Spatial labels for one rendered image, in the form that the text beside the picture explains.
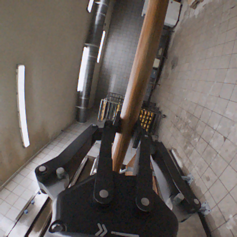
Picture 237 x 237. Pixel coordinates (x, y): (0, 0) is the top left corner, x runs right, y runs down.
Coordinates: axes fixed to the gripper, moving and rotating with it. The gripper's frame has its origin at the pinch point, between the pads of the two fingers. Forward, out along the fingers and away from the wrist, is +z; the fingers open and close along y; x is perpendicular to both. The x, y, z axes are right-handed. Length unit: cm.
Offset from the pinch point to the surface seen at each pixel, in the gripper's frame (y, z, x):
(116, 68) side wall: -68, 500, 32
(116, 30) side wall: -107, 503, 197
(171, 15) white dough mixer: 85, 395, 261
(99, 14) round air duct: -120, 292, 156
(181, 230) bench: 81, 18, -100
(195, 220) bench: 102, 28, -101
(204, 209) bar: 116, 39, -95
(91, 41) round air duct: -125, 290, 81
